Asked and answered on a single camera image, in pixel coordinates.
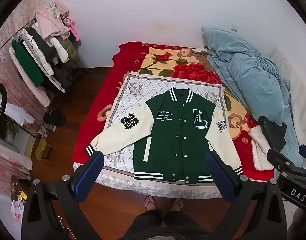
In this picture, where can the green and cream varsity jacket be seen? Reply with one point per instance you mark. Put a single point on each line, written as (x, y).
(173, 140)

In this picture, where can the white wall socket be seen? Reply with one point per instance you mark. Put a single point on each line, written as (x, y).
(235, 27)

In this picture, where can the green plant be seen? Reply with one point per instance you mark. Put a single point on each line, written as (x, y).
(10, 128)

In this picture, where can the white fleece blanket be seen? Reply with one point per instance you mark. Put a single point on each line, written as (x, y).
(262, 150)

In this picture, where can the white printed plastic bag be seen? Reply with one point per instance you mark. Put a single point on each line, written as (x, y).
(17, 211)

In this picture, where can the white bed sheet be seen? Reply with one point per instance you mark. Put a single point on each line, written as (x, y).
(298, 105)

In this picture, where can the blue quilt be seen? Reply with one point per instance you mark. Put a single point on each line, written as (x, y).
(243, 70)

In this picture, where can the person's foot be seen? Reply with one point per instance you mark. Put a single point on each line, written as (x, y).
(177, 204)
(151, 203)

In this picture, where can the white cloth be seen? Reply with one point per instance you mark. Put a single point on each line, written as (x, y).
(17, 112)

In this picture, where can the person's dark trousers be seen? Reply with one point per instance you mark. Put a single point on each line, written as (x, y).
(165, 226)

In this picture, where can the yellow cardboard box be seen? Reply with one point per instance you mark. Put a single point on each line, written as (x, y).
(42, 148)

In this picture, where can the white diamond-pattern sheet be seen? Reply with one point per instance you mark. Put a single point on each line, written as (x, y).
(153, 90)

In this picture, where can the person's left foot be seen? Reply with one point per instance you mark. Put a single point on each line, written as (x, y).
(151, 203)

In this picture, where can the person's right foot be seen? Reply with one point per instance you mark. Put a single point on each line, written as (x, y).
(177, 204)

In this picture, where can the black metal clothes rack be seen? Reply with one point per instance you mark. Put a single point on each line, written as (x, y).
(75, 73)

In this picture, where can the row of hanging clothes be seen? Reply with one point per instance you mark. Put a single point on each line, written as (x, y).
(40, 52)

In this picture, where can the red floral blanket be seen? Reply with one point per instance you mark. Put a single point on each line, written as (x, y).
(188, 70)

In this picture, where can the black slippers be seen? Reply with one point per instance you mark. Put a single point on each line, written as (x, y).
(54, 118)

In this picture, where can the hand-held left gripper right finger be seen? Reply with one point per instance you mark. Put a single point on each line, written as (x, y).
(220, 180)

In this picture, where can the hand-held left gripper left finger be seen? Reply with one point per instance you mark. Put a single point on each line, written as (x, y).
(89, 177)

